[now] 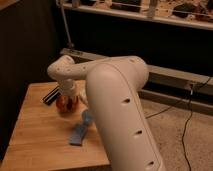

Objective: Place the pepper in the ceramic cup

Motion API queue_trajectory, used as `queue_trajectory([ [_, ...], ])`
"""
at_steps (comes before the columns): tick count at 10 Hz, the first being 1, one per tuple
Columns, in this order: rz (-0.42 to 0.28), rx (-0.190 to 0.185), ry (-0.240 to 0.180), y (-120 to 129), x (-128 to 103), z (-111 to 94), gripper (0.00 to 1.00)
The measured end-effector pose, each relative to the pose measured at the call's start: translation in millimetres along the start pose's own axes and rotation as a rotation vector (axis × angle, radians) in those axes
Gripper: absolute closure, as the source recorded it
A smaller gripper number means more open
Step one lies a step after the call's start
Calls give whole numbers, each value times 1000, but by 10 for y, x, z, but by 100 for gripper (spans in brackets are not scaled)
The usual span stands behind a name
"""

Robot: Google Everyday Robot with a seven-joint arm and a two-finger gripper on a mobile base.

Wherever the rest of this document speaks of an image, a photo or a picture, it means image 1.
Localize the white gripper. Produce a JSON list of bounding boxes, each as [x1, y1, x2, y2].
[[58, 79, 88, 104]]

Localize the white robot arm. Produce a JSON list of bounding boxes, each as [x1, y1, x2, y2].
[[47, 55, 166, 171]]

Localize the orange ceramic cup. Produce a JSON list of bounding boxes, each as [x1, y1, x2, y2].
[[56, 95, 78, 113]]

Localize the blue cup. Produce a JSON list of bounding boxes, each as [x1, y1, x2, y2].
[[82, 109, 93, 125]]

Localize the black rectangular box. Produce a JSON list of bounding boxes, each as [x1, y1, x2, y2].
[[43, 86, 60, 105]]

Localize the metal pole stand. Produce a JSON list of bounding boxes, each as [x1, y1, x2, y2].
[[59, 0, 74, 49]]

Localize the blue sponge block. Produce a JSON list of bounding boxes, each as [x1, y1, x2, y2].
[[69, 124, 87, 146]]

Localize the wooden table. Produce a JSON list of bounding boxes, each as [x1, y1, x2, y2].
[[0, 82, 109, 171]]

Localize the black cable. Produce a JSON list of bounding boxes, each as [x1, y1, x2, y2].
[[145, 76, 213, 171]]

